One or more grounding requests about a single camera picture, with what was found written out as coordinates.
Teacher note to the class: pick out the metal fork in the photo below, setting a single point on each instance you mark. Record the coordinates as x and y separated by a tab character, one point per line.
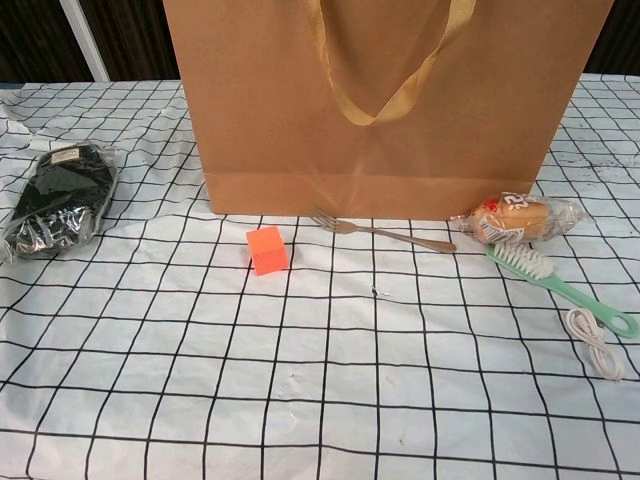
380	231

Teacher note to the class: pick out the black snack packet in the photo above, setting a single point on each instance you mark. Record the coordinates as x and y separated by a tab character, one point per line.
60	200

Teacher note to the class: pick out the bread bun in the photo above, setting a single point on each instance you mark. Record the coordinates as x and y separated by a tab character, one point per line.
520	217

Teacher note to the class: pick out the green brush white bristles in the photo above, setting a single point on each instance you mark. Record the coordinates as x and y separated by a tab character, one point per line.
560	287

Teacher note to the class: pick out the white partition post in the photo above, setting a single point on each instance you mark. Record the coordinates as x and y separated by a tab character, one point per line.
87	40

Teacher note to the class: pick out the orange cube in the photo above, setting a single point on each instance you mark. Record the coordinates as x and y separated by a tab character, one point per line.
270	255

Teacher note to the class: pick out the brown paper shopping bag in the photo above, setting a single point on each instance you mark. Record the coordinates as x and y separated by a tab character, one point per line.
390	75

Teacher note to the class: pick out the white black checkered tablecloth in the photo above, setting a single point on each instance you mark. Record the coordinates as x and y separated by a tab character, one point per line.
350	400

